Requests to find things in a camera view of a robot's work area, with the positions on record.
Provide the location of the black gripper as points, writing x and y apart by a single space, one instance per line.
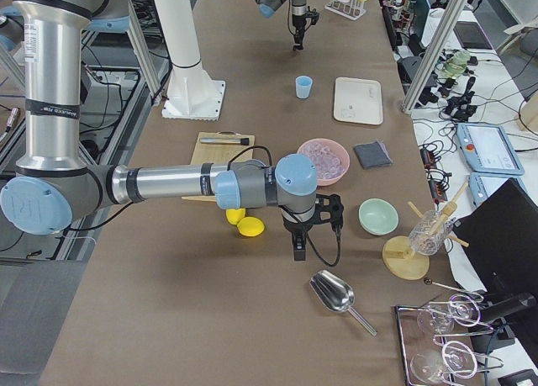
298 23
295 228

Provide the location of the light blue plastic cup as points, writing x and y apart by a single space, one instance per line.
303 86

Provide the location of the metal ice scoop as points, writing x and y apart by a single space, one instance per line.
338 296

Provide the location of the pile of clear ice cubes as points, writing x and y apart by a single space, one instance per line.
328 165

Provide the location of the wooden cup stand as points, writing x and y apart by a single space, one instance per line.
397 254

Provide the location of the yellow lemon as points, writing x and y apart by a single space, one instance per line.
250 226
234 216

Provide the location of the mint green bowl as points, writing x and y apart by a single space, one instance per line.
378 217

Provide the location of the pink bowl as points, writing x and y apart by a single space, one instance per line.
340 151

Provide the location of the cream rabbit tray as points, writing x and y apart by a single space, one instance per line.
358 101

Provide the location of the metal muddler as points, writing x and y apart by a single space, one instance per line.
225 141

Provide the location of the grey folded cloth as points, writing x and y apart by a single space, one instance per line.
373 154

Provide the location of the wooden cutting board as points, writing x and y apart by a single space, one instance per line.
218 153

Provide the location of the clear glass on stand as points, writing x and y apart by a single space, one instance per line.
421 241

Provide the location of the metal wine glass rack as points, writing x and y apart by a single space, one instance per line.
434 341

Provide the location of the blue teach pendant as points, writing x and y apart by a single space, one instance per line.
483 185
487 149

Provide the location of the black monitor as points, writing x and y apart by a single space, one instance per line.
502 237

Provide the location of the white wire cup rack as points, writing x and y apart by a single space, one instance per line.
352 11

